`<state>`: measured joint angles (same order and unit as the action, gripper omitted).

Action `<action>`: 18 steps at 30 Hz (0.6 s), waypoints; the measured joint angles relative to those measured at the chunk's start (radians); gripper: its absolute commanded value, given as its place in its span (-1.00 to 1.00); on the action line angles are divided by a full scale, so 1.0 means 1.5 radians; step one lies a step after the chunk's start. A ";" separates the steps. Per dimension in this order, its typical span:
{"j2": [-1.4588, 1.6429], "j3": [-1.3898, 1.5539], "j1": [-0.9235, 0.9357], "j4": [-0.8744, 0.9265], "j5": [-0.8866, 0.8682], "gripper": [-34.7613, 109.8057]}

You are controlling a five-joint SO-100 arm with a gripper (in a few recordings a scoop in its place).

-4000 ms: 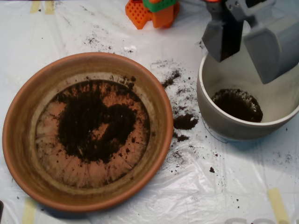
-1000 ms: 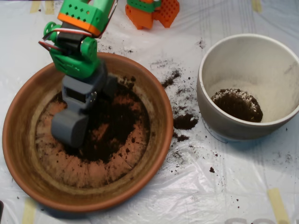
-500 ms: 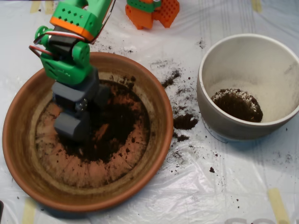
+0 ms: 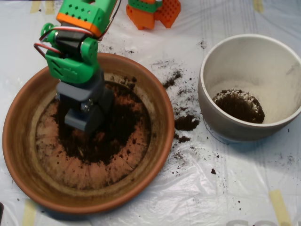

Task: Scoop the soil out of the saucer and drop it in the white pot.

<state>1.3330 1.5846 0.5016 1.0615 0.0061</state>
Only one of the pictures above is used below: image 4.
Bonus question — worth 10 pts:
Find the dark soil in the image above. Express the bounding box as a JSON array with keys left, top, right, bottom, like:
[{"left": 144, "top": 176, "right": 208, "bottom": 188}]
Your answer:
[
  {"left": 50, "top": 81, "right": 139, "bottom": 165},
  {"left": 211, "top": 89, "right": 266, "bottom": 124}
]

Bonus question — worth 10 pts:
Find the terracotta saucer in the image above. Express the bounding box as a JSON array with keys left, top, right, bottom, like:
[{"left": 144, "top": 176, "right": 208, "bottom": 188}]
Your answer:
[{"left": 2, "top": 52, "right": 176, "bottom": 215}]

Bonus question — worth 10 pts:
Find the long spilled soil streak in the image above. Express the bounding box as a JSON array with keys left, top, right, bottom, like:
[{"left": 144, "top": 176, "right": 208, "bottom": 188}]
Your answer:
[{"left": 162, "top": 69, "right": 183, "bottom": 89}]

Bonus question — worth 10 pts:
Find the large spilled soil pile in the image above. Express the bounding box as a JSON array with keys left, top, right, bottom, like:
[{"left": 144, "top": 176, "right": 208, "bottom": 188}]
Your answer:
[{"left": 174, "top": 114, "right": 200, "bottom": 132}]

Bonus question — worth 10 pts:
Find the small spilled soil patch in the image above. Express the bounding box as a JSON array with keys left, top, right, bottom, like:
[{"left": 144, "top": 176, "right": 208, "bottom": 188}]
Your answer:
[{"left": 174, "top": 133, "right": 191, "bottom": 144}]

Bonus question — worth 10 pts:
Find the white ceramic pot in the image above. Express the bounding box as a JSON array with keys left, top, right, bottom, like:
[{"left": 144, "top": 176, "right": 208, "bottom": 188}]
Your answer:
[{"left": 198, "top": 33, "right": 301, "bottom": 143}]

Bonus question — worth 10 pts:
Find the beige masking tape strip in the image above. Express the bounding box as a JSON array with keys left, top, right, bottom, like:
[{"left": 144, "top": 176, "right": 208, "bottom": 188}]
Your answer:
[
  {"left": 30, "top": 1, "right": 41, "bottom": 14},
  {"left": 269, "top": 189, "right": 293, "bottom": 226},
  {"left": 45, "top": 0, "right": 55, "bottom": 15},
  {"left": 253, "top": 0, "right": 264, "bottom": 13},
  {"left": 22, "top": 200, "right": 37, "bottom": 226}
]

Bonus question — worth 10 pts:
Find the clear plastic sheet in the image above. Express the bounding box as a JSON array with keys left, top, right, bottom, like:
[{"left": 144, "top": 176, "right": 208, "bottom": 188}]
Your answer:
[{"left": 0, "top": 0, "right": 301, "bottom": 226}]

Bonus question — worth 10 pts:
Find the red white servo cable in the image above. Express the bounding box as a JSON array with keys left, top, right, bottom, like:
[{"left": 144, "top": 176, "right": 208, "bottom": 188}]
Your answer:
[{"left": 33, "top": 0, "right": 122, "bottom": 59}]

